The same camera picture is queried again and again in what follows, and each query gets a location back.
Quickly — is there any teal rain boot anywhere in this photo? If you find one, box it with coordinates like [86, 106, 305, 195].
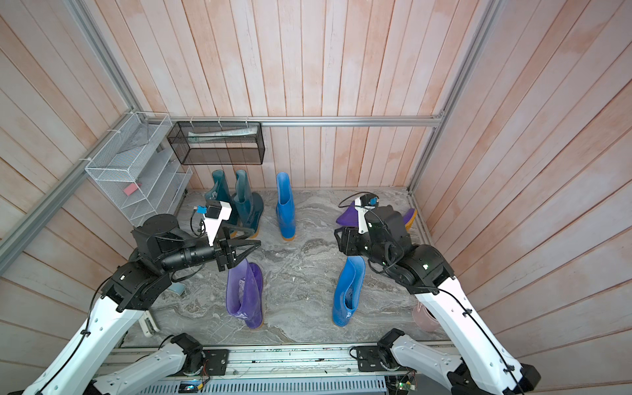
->
[204, 170, 239, 225]
[231, 170, 264, 237]

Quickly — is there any blue rain boot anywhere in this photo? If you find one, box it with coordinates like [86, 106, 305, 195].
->
[332, 256, 365, 327]
[276, 172, 296, 240]

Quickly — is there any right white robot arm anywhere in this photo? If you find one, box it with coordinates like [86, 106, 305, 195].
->
[333, 194, 541, 394]

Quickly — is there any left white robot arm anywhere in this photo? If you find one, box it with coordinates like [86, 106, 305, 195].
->
[23, 207, 261, 394]

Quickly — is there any lying purple rain boot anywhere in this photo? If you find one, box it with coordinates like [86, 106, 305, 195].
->
[336, 202, 416, 230]

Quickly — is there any standing purple rain boot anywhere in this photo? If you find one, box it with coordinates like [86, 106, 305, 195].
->
[225, 259, 263, 329]

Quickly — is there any pink pencil cup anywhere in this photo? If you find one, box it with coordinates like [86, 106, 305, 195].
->
[412, 302, 440, 332]

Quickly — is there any pink eraser block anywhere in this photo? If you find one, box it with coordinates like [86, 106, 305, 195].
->
[123, 182, 142, 197]

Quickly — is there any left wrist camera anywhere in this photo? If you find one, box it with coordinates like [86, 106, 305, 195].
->
[194, 200, 232, 245]

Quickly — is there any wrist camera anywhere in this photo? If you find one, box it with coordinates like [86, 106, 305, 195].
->
[194, 200, 232, 245]
[354, 193, 380, 235]

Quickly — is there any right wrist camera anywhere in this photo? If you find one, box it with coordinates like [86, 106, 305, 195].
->
[354, 193, 380, 235]

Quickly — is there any black wire mesh basket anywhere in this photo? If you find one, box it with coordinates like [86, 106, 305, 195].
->
[167, 120, 266, 166]

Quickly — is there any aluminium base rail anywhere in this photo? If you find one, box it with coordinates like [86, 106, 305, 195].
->
[93, 340, 495, 395]

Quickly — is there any white wire mesh shelf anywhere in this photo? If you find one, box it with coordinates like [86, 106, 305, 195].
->
[86, 112, 192, 227]

